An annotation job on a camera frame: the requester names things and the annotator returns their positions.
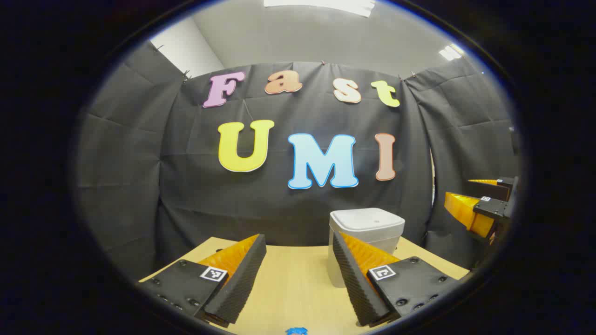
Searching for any wooden desktop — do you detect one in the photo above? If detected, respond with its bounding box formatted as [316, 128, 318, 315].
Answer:
[140, 236, 470, 335]

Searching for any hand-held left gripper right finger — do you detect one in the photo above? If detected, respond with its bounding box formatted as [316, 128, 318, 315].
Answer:
[332, 231, 461, 327]

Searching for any white desktop garbage bin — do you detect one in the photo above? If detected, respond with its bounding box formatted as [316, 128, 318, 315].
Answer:
[327, 208, 406, 289]

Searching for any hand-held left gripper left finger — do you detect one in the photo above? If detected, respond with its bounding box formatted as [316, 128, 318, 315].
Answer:
[137, 234, 267, 328]

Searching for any black backdrop cloth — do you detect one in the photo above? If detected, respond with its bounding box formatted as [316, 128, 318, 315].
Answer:
[77, 42, 520, 282]

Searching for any ceiling light panel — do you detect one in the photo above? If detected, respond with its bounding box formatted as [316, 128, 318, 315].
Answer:
[264, 0, 375, 18]
[439, 43, 465, 61]

